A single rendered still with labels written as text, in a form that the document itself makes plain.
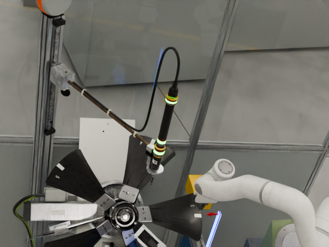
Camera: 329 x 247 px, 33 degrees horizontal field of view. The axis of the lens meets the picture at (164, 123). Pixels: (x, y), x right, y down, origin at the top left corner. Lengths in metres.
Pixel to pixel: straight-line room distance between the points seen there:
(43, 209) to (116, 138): 0.47
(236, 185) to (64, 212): 0.82
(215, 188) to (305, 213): 0.35
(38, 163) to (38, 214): 0.49
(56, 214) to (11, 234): 1.09
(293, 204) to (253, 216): 1.85
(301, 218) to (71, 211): 1.04
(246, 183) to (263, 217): 1.77
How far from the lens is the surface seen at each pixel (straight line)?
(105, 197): 2.40
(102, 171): 2.63
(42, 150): 2.90
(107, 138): 2.63
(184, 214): 2.49
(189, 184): 2.85
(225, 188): 2.08
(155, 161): 2.23
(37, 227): 3.29
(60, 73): 2.52
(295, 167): 3.56
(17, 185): 3.26
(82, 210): 2.51
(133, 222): 2.39
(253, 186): 2.04
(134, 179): 2.43
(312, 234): 1.98
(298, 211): 1.95
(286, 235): 2.70
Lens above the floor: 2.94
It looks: 36 degrees down
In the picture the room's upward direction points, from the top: 13 degrees clockwise
